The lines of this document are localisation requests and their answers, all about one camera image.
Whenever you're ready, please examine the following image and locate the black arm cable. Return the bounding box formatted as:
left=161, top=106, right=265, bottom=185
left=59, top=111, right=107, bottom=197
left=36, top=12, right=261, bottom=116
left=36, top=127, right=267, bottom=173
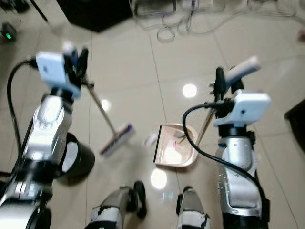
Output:
left=7, top=58, right=40, bottom=158
left=182, top=101, right=270, bottom=210

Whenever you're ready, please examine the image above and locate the black cabinet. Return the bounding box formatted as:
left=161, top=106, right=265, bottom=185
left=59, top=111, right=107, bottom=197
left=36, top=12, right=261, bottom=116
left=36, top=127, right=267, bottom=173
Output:
left=55, top=0, right=136, bottom=33

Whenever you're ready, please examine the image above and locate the black slanted rod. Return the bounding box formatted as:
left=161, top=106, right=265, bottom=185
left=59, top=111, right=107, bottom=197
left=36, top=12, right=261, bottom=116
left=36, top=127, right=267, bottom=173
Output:
left=30, top=0, right=50, bottom=23

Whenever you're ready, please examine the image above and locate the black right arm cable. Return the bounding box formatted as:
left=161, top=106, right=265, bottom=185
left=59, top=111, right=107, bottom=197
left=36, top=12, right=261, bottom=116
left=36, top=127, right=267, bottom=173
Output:
left=182, top=101, right=270, bottom=210

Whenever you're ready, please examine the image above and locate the robot right leg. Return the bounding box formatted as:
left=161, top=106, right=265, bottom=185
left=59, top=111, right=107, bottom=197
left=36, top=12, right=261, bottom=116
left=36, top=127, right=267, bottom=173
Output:
left=175, top=187, right=211, bottom=229

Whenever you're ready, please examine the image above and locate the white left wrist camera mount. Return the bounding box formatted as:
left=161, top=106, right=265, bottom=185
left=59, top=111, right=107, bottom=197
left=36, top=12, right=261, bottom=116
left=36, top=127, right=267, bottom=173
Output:
left=35, top=51, right=82, bottom=100

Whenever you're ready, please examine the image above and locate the wire basket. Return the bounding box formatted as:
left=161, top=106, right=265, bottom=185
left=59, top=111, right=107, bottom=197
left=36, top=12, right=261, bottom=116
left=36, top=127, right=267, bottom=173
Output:
left=132, top=0, right=178, bottom=19

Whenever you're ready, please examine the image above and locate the beige long-handled dustpan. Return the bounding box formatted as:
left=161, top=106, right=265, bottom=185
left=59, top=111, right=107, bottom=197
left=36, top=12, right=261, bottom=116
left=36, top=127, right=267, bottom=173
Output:
left=153, top=55, right=262, bottom=169

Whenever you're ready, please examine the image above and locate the robot left leg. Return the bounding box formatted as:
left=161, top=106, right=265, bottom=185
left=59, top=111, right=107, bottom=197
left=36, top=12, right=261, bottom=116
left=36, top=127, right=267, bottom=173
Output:
left=90, top=180, right=147, bottom=229

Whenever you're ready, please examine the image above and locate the black charger with green light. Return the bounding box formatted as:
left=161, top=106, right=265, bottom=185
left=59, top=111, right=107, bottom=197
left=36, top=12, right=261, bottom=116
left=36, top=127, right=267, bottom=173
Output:
left=0, top=23, right=18, bottom=44

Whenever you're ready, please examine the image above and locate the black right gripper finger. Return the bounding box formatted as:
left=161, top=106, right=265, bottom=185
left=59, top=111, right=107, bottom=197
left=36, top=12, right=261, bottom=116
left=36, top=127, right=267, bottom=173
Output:
left=213, top=66, right=227, bottom=101
left=230, top=78, right=244, bottom=98

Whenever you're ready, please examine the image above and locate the black gear pile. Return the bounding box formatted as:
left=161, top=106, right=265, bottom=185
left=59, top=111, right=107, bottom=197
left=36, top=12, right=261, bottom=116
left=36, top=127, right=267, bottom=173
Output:
left=0, top=0, right=30, bottom=14

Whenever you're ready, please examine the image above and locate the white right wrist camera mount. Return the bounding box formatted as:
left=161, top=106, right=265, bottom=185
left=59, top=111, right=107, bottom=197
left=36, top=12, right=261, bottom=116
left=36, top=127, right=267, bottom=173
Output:
left=213, top=91, right=273, bottom=128

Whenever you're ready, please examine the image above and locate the broom with white grip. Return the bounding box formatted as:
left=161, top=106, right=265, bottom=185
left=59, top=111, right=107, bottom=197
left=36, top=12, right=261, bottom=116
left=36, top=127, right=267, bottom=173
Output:
left=61, top=41, right=133, bottom=157

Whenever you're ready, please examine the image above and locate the black furniture edge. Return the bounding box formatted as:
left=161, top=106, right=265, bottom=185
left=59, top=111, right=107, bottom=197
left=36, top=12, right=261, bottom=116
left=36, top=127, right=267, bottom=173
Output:
left=284, top=99, right=305, bottom=142

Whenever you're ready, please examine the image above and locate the black round trash bin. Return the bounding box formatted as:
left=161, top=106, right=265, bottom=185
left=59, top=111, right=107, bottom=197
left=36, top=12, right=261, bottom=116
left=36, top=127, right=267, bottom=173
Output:
left=53, top=133, right=96, bottom=186

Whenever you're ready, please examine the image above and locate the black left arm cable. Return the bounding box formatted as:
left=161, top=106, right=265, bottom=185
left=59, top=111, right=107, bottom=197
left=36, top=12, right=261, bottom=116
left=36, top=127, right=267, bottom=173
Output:
left=7, top=58, right=40, bottom=158

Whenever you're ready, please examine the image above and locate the robot leg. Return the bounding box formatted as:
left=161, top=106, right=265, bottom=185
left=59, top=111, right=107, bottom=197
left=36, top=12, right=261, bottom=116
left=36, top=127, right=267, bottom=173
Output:
left=175, top=187, right=211, bottom=229
left=90, top=180, right=147, bottom=229

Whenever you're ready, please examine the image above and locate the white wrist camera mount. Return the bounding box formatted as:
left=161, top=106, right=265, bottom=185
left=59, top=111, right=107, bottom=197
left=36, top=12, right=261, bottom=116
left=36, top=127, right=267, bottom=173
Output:
left=213, top=91, right=273, bottom=128
left=35, top=51, right=82, bottom=100

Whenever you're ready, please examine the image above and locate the small white litter scrap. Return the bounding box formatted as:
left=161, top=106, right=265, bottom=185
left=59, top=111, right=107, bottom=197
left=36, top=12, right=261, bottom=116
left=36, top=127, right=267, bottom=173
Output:
left=144, top=134, right=159, bottom=147

